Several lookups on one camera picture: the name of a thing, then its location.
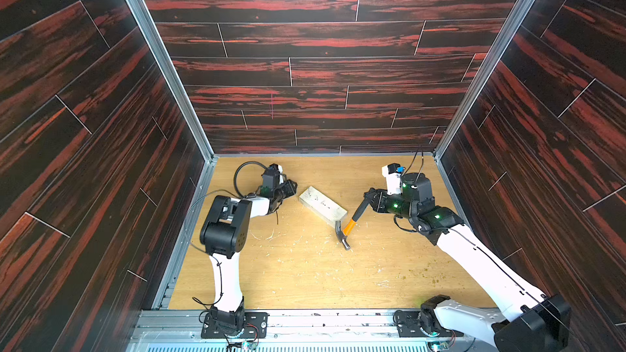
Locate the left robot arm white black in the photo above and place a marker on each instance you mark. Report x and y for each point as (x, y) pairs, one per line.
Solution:
(224, 235)

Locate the claw hammer orange black handle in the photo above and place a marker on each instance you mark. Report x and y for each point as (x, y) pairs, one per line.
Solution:
(342, 233)

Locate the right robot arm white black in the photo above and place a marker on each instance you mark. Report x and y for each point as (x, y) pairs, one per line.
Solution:
(525, 319)

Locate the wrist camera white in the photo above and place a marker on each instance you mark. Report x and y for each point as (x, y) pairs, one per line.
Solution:
(277, 173)
(393, 173)

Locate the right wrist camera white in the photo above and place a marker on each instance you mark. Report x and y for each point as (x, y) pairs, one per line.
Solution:
(393, 173)

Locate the aluminium front rail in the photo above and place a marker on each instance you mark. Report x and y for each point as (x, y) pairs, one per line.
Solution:
(298, 330)

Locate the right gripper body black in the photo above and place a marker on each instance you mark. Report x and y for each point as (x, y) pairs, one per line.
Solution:
(376, 198)

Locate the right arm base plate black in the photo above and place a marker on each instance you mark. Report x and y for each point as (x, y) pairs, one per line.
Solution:
(412, 323)

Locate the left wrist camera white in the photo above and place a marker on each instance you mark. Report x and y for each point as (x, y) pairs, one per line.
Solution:
(277, 173)

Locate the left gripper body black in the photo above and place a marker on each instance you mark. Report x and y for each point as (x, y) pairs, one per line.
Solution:
(284, 191)

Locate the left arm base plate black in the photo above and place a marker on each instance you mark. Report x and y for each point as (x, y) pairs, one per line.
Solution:
(239, 325)

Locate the white wooden block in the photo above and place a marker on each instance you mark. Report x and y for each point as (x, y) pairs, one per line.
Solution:
(322, 206)

